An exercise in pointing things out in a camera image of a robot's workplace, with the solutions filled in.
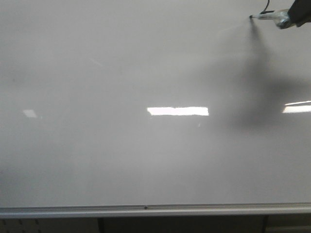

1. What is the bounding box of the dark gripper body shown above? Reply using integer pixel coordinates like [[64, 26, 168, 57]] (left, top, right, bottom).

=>
[[288, 0, 311, 27]]

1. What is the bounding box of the large white whiteboard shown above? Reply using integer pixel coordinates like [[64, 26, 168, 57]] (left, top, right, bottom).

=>
[[0, 0, 311, 208]]

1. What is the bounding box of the aluminium whiteboard tray rail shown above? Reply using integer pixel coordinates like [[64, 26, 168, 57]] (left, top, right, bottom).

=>
[[0, 202, 311, 219]]

